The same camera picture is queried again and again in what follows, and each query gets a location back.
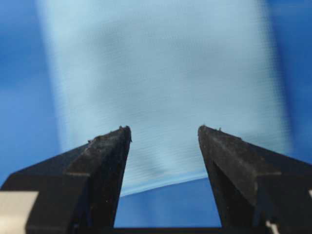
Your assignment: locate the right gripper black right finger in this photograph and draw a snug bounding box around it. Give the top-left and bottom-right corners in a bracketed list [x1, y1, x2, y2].
[198, 125, 312, 234]

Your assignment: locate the blue table cloth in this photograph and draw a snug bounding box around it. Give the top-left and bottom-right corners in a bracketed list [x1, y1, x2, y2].
[0, 0, 312, 227]

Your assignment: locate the light blue towel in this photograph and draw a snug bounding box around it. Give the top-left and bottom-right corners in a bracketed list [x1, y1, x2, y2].
[37, 0, 291, 195]

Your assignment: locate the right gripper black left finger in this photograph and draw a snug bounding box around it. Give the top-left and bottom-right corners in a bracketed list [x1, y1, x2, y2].
[0, 126, 132, 234]

